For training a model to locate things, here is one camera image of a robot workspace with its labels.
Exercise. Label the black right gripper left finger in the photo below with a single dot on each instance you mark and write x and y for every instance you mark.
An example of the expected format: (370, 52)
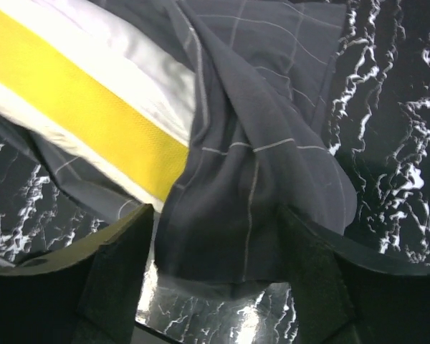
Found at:
(87, 292)

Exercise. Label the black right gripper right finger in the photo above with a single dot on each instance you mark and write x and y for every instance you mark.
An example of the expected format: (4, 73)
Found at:
(347, 293)

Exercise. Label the grey checked pillowcase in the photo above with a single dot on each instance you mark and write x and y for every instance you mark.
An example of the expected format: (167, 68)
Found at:
(263, 71)

